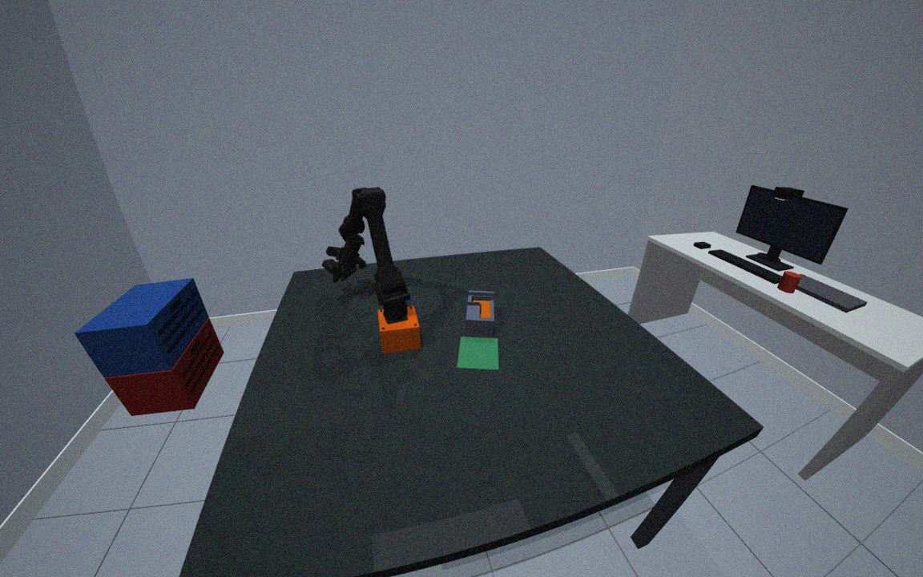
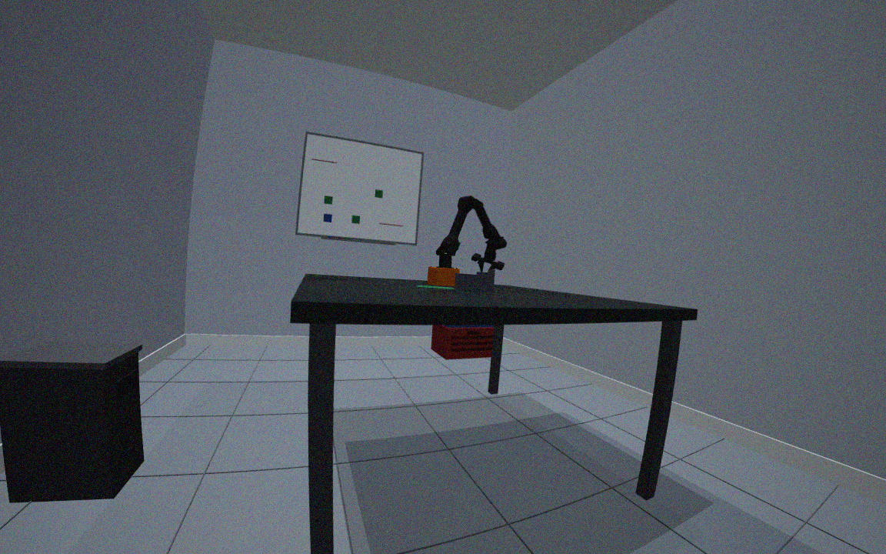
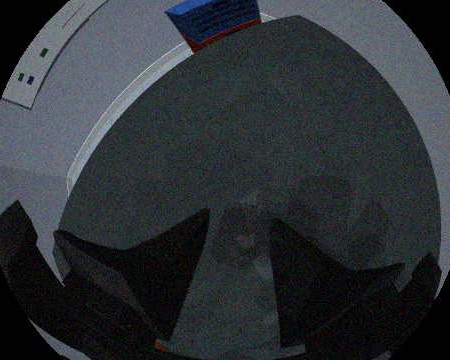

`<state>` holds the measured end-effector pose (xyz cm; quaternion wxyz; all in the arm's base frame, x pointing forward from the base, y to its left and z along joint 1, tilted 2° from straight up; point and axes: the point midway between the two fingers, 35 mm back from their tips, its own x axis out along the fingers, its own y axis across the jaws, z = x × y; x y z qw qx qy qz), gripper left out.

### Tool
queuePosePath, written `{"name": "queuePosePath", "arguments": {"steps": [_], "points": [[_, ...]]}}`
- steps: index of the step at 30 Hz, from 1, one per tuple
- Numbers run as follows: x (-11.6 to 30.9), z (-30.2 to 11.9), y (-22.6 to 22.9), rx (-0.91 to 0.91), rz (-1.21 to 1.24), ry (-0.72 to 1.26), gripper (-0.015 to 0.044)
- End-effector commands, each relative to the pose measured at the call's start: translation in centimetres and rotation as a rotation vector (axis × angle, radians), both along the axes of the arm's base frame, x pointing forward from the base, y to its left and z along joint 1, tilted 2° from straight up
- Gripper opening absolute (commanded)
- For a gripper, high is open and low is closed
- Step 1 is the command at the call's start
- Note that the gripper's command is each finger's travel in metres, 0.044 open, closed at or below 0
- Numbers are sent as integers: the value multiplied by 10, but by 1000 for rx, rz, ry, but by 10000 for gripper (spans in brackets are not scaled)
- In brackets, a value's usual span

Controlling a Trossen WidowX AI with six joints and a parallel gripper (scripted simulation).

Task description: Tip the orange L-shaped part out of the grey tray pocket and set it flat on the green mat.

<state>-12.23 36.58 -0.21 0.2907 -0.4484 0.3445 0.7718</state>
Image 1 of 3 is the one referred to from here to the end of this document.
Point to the orange l-shaped part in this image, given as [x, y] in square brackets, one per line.
[484, 309]

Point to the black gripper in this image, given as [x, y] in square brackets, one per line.
[347, 260]

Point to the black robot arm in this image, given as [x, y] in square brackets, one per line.
[370, 203]

